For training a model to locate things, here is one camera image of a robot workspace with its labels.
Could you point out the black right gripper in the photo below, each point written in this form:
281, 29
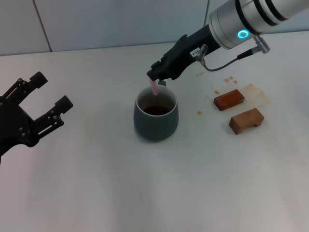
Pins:
186, 53

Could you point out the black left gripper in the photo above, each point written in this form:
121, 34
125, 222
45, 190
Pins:
12, 125

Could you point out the light notched wooden block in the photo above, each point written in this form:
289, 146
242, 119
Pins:
243, 119

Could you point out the grey ceramic cup with coffee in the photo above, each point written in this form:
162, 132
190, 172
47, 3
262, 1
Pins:
155, 125

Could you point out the dark reddish wooden block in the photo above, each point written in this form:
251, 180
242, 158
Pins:
229, 99

